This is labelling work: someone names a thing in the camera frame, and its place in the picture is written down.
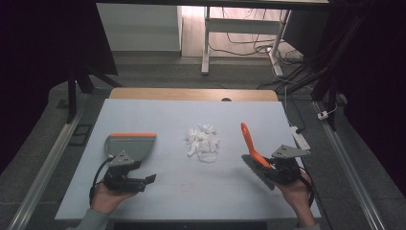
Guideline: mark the white cabinet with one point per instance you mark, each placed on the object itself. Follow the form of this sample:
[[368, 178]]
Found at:
[[140, 27]]

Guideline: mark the wooden table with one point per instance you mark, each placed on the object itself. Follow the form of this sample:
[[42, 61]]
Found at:
[[178, 94]]

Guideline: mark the aluminium rail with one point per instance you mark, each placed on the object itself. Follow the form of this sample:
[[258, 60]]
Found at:
[[44, 169], [348, 169]]

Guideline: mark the pile of white paper scraps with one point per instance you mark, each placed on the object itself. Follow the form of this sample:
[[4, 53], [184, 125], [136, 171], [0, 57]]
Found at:
[[203, 142]]

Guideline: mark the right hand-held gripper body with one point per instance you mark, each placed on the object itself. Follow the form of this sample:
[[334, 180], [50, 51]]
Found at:
[[287, 171]]

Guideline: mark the light blue table board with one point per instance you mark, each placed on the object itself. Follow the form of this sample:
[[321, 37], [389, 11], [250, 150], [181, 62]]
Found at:
[[178, 188]]

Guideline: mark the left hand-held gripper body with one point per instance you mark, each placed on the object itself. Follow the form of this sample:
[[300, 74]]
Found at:
[[119, 179]]

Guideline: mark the grey dustpan with orange edge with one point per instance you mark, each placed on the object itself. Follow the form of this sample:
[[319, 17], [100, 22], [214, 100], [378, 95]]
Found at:
[[134, 147]]

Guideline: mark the white desk frame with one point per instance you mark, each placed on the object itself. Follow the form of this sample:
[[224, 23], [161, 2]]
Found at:
[[242, 26]]

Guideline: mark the person's right hand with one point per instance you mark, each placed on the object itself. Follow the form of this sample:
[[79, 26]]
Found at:
[[297, 193]]

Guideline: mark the white power strip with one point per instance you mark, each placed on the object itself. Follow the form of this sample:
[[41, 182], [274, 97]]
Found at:
[[300, 139]]

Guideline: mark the person's left hand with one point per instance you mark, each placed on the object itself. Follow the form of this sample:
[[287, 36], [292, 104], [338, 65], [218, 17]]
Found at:
[[107, 199]]

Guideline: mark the small white adapter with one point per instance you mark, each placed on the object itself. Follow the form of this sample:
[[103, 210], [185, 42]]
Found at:
[[323, 115]]

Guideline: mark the black metal stand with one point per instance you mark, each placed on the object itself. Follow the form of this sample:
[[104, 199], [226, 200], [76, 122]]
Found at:
[[72, 96], [332, 80]]

